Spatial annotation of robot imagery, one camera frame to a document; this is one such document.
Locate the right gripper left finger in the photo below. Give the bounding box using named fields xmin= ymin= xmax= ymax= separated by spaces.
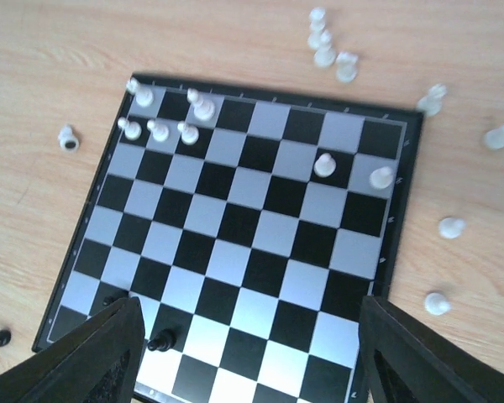
xmin=0 ymin=297 xmax=144 ymax=402

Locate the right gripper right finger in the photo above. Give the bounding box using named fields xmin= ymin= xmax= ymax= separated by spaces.
xmin=359 ymin=296 xmax=504 ymax=402

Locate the white pawn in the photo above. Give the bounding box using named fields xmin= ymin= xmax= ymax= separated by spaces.
xmin=417 ymin=84 xmax=447 ymax=117
xmin=482 ymin=124 xmax=504 ymax=150
xmin=369 ymin=166 xmax=395 ymax=190
xmin=438 ymin=217 xmax=466 ymax=239
xmin=117 ymin=118 xmax=142 ymax=141
xmin=313 ymin=153 xmax=336 ymax=178
xmin=424 ymin=292 xmax=451 ymax=316
xmin=146 ymin=119 xmax=170 ymax=142

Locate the white rook piece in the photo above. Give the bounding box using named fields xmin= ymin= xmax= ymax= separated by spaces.
xmin=336 ymin=52 xmax=359 ymax=83

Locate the black pawn on board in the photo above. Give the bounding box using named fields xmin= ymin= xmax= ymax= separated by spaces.
xmin=102 ymin=295 xmax=120 ymax=306

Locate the black piece on board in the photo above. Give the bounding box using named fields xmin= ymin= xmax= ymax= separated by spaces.
xmin=147 ymin=328 xmax=176 ymax=352

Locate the black white chessboard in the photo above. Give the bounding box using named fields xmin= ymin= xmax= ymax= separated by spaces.
xmin=33 ymin=73 xmax=423 ymax=402

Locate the white knight lying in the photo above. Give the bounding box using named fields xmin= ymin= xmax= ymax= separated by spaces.
xmin=58 ymin=124 xmax=80 ymax=152

